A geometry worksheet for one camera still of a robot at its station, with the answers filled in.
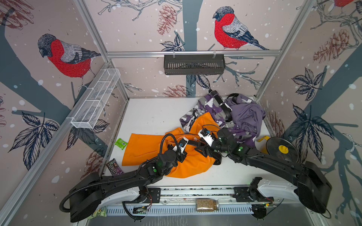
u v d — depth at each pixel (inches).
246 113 39.6
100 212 26.9
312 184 15.9
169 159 22.8
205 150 26.8
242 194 28.7
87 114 28.0
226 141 23.8
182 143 25.4
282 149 29.8
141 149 36.3
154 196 28.7
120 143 36.5
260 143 35.4
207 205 26.4
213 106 41.9
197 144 29.3
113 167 32.4
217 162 32.6
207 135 26.4
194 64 41.9
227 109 38.8
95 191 16.4
